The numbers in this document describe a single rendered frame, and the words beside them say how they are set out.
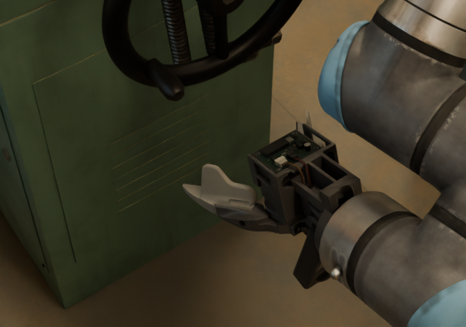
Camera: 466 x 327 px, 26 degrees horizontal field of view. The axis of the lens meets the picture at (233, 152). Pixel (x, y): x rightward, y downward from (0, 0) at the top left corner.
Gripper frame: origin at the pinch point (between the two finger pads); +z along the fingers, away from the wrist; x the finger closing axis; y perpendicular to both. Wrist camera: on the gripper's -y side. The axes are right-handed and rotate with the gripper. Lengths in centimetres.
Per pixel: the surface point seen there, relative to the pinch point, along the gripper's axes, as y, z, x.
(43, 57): 3.1, 34.2, 8.2
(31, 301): -54, 61, 18
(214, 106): -23, 43, -18
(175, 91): 7.1, 7.1, 2.6
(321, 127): -53, 63, -48
